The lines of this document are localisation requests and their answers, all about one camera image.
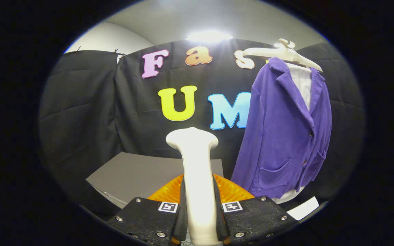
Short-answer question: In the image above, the purple corduroy jacket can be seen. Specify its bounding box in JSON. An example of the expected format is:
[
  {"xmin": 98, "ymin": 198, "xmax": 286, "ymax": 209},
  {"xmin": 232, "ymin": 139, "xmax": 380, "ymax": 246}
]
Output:
[{"xmin": 231, "ymin": 57, "xmax": 332, "ymax": 199}]

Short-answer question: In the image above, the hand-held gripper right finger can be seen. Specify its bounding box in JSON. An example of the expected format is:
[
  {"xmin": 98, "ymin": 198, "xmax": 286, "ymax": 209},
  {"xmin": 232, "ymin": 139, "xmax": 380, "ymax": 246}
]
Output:
[{"xmin": 213, "ymin": 174, "xmax": 298, "ymax": 246}]

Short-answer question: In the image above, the white clothes hanger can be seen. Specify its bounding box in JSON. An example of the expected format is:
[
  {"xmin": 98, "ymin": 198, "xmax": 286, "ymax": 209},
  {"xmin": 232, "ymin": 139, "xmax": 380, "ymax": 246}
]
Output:
[{"xmin": 242, "ymin": 38, "xmax": 323, "ymax": 72}]

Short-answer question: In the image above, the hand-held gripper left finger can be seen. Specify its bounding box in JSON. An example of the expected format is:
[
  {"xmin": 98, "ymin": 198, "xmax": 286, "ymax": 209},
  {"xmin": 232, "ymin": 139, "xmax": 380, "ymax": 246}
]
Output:
[{"xmin": 106, "ymin": 174, "xmax": 188, "ymax": 246}]

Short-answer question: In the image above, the white shirt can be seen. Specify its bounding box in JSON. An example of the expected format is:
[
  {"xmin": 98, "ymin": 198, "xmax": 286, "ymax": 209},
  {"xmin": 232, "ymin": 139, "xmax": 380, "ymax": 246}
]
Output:
[{"xmin": 271, "ymin": 63, "xmax": 312, "ymax": 205}]

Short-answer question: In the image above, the white garment steamer head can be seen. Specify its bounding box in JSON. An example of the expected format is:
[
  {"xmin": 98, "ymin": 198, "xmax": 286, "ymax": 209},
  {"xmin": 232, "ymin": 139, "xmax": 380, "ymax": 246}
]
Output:
[{"xmin": 166, "ymin": 127, "xmax": 225, "ymax": 246}]

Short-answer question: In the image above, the white flat board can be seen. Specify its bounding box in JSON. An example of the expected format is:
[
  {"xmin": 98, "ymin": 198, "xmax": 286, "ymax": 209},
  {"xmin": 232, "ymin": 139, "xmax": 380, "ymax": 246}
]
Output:
[{"xmin": 288, "ymin": 196, "xmax": 320, "ymax": 221}]

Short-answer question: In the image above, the black backdrop cloth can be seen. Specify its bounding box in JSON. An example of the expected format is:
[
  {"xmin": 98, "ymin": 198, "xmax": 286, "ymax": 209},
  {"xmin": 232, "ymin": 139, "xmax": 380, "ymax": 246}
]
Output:
[{"xmin": 39, "ymin": 38, "xmax": 366, "ymax": 219}]

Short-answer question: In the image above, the grey cabinet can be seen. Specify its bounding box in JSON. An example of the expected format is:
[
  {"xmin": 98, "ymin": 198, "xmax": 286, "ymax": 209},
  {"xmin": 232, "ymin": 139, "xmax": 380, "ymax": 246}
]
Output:
[{"xmin": 85, "ymin": 152, "xmax": 224, "ymax": 209}]

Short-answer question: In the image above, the long ceiling light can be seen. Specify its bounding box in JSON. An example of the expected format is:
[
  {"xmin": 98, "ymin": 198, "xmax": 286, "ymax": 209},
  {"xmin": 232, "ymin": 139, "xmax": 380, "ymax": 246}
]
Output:
[{"xmin": 185, "ymin": 31, "xmax": 233, "ymax": 43}]

